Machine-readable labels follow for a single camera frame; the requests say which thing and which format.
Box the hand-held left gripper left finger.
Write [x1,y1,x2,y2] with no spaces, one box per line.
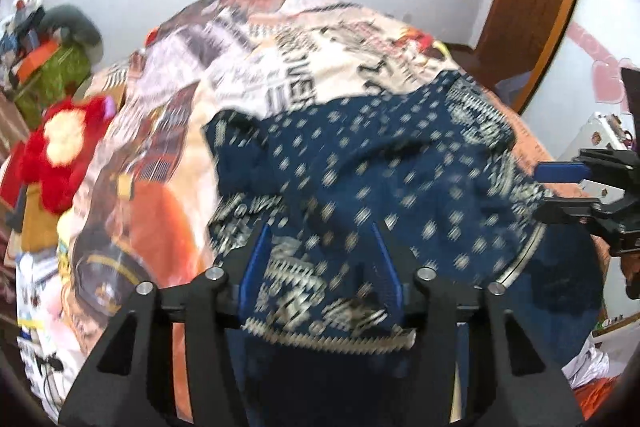
[59,224,274,427]

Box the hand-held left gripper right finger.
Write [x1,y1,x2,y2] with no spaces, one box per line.
[370,222,586,427]

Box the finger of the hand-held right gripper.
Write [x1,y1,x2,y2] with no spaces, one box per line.
[532,198,607,224]
[536,149,629,188]

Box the navy patterned hooded jacket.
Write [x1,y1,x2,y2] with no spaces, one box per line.
[202,69,607,427]

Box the white plastic box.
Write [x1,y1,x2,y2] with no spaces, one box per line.
[560,112,636,164]

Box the frosted door with heart stickers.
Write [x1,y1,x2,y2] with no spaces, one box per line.
[520,0,640,158]

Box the white cloth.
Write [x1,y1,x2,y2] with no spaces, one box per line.
[565,342,617,389]

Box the wooden wardrobe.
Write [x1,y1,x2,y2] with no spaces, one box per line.
[470,0,592,115]

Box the printed bed blanket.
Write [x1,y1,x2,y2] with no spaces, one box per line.
[15,0,557,408]

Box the wooden board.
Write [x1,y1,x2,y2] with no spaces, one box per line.
[20,184,62,254]

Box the pile of printed booklets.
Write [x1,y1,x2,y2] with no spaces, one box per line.
[15,247,73,358]

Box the red plush toy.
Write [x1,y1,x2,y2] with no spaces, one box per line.
[20,94,117,215]

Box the orange box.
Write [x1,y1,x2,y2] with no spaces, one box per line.
[20,42,60,78]

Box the grey bolster pillow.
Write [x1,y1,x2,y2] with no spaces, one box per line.
[40,4,104,58]

